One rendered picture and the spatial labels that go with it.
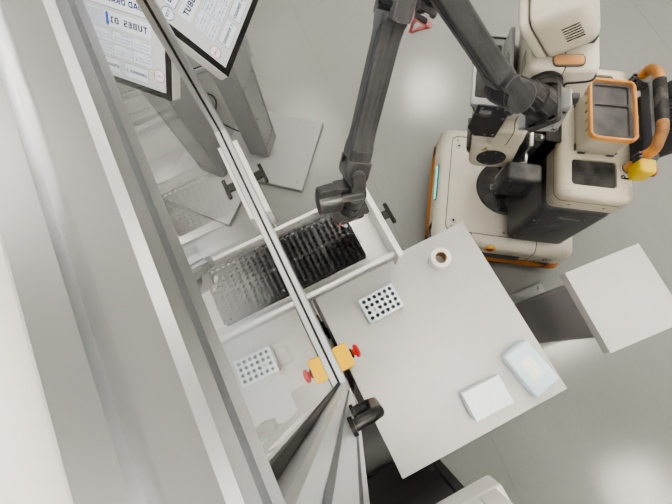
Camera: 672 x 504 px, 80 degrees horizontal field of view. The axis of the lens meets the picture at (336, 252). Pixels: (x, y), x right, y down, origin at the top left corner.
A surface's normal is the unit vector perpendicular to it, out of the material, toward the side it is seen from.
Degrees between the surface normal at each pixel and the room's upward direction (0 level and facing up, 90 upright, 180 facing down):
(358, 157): 55
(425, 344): 0
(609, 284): 0
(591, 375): 0
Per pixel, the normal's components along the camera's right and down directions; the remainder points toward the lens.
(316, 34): -0.04, -0.27
